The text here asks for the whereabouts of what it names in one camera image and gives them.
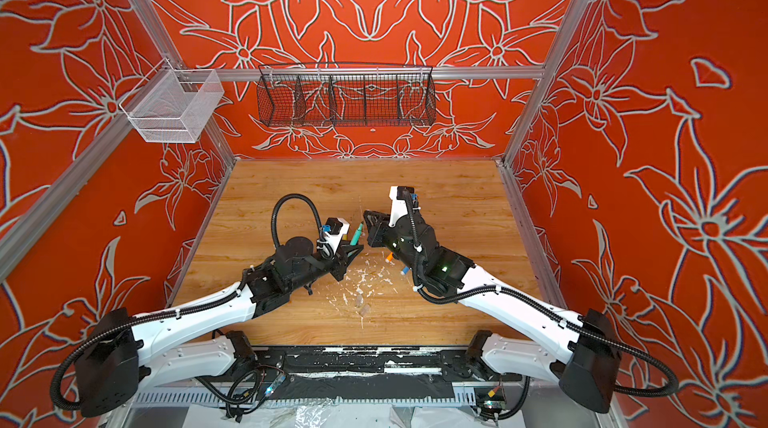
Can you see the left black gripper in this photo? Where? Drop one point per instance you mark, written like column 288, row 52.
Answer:
column 335, row 260

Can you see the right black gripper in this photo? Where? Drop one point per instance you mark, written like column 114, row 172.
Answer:
column 384, row 230

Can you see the green marker pen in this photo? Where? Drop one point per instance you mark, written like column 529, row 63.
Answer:
column 357, row 234

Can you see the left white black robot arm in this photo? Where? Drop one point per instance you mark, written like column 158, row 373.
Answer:
column 107, row 368

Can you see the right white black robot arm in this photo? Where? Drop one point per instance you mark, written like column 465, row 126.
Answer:
column 579, row 352

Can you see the white mesh basket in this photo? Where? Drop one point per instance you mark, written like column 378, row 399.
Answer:
column 170, row 105

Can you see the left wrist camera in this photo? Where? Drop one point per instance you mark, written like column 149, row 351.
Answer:
column 331, row 236

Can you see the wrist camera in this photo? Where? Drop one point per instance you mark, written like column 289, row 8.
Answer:
column 401, row 197
column 331, row 236

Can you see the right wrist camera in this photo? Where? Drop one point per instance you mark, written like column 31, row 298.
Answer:
column 401, row 197

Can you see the black wire basket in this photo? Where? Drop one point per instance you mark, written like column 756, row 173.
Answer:
column 357, row 96

